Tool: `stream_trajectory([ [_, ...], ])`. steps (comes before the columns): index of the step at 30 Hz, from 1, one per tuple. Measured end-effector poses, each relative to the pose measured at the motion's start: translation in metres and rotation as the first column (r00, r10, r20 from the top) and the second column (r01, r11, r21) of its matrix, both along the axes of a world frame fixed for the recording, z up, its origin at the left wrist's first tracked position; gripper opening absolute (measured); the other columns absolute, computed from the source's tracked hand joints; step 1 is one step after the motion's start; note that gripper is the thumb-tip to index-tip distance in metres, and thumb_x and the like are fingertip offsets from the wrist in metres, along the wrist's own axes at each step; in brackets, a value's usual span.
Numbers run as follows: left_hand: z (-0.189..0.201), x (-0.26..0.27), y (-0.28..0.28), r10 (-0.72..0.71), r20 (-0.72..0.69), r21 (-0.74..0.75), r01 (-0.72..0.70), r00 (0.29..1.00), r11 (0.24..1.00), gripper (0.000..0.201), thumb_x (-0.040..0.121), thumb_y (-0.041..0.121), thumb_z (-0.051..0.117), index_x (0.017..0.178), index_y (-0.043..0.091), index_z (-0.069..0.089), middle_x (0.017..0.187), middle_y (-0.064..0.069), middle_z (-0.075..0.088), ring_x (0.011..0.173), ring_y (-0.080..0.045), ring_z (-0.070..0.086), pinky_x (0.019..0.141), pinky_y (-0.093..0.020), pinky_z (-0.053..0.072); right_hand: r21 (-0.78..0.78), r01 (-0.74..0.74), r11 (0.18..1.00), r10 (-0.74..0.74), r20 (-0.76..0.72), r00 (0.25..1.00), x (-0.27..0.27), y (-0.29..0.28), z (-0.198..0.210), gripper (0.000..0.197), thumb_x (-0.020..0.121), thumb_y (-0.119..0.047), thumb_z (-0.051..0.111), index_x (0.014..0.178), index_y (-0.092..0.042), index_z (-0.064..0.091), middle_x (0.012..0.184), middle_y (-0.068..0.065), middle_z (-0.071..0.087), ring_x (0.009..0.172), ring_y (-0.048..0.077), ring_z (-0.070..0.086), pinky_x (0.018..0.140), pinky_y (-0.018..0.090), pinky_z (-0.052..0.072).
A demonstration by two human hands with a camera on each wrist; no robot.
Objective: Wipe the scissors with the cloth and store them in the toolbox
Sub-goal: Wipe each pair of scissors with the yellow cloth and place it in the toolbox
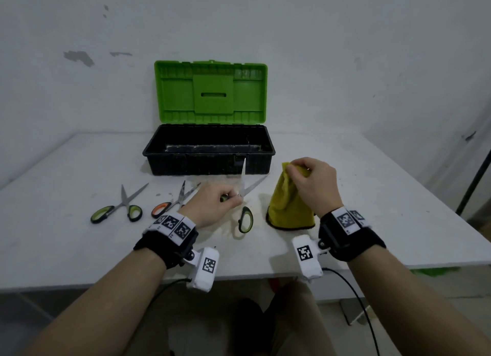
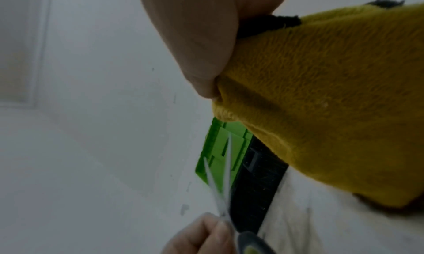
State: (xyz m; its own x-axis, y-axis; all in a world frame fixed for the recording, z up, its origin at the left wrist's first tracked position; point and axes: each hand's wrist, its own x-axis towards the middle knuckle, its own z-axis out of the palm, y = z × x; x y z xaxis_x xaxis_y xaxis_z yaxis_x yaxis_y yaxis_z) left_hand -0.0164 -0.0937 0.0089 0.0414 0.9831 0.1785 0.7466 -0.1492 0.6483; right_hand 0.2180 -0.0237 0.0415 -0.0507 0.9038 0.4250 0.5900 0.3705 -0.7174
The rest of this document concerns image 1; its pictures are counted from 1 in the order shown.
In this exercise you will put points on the person's legs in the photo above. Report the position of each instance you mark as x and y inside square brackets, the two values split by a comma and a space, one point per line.
[299, 325]

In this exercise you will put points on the yellow cloth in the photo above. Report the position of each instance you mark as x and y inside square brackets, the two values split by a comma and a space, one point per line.
[287, 210]

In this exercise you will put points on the black right wristband with markers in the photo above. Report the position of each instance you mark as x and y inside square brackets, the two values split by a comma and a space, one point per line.
[356, 240]

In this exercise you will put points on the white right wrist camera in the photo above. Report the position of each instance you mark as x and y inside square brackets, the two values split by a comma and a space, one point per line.
[310, 267]

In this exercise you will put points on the person's right forearm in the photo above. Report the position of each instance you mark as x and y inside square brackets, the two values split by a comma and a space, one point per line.
[414, 306]

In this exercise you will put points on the white table leg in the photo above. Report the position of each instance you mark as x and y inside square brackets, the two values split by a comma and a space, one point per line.
[355, 311]

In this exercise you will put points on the person's left hand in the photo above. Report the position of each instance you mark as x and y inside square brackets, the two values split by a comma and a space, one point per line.
[211, 206]

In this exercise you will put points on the green plastic scrap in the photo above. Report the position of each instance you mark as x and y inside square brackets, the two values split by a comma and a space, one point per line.
[437, 271]

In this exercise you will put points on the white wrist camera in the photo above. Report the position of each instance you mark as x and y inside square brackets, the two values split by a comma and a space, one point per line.
[310, 267]
[203, 279]

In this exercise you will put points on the person's right hand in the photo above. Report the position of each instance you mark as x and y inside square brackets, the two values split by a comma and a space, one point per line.
[318, 187]

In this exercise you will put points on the black left wristband with markers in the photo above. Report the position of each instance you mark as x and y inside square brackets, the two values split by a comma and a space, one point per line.
[161, 248]

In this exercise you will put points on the person's left forearm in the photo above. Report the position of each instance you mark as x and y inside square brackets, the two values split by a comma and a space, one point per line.
[99, 309]

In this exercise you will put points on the black metal pole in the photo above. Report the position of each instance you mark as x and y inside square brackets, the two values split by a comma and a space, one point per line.
[473, 183]

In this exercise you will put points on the green lid black toolbox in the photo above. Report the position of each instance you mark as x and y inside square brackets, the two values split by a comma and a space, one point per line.
[209, 87]

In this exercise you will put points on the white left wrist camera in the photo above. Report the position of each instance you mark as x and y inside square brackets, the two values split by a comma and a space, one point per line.
[203, 279]

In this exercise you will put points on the black wristband with markers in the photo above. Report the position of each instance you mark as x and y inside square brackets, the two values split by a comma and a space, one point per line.
[161, 248]
[356, 240]

